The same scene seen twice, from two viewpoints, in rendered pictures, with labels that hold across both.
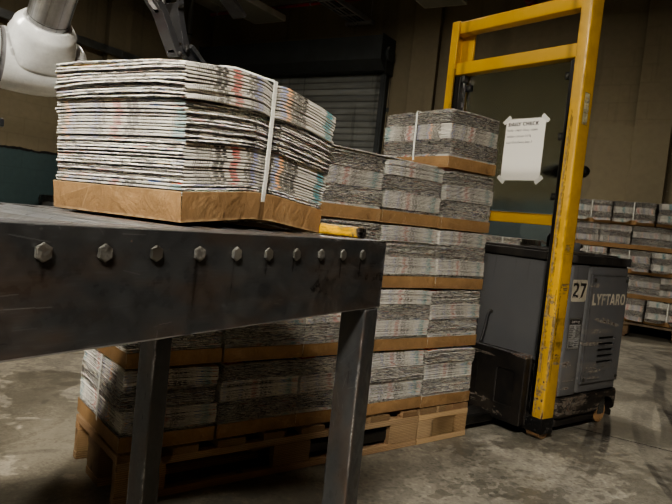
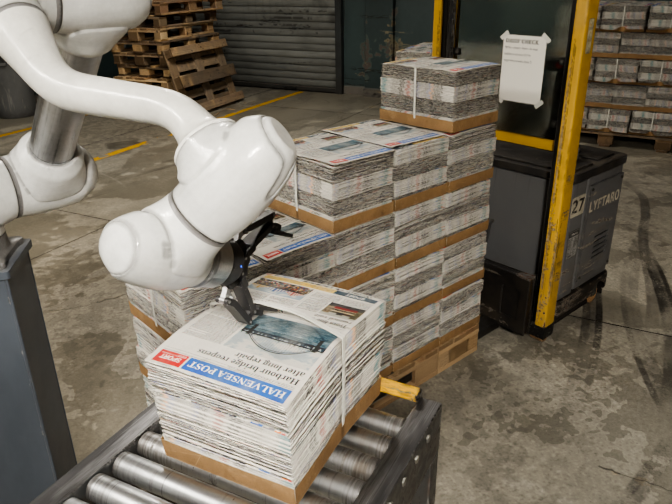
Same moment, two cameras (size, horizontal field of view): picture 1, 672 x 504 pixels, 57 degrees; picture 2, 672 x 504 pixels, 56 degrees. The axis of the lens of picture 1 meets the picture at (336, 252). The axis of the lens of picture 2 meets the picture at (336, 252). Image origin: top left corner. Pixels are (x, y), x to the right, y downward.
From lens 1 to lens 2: 0.83 m
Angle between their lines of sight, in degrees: 21
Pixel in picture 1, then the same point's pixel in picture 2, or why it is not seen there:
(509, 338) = (511, 247)
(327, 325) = not seen: hidden behind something
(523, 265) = (523, 181)
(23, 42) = (36, 183)
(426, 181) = (433, 155)
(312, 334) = not seen: hidden behind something
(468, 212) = (473, 166)
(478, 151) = (481, 104)
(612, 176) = not seen: outside the picture
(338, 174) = (351, 187)
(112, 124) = (214, 419)
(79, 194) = (191, 457)
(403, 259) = (416, 234)
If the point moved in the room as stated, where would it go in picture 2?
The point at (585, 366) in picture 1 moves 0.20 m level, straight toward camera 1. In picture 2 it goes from (581, 265) to (581, 283)
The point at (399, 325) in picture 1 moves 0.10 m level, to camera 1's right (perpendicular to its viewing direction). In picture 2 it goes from (417, 290) to (442, 289)
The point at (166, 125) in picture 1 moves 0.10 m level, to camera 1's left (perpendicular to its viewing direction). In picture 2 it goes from (270, 439) to (208, 443)
